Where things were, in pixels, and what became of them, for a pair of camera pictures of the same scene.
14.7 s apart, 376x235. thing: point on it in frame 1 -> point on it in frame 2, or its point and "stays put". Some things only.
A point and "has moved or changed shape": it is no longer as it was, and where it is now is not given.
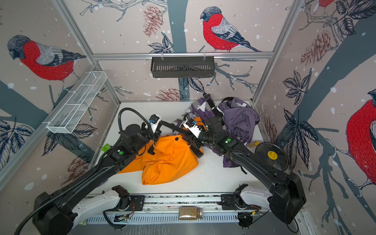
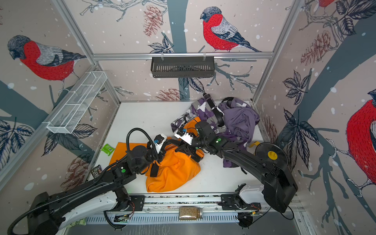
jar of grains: [190, 213] stays put
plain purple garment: [239, 119] stays put
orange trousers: [173, 158] has moved or changed shape
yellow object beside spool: [255, 143] stays put
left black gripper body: [145, 137] -> [150, 156]
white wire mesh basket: [76, 102] stays put
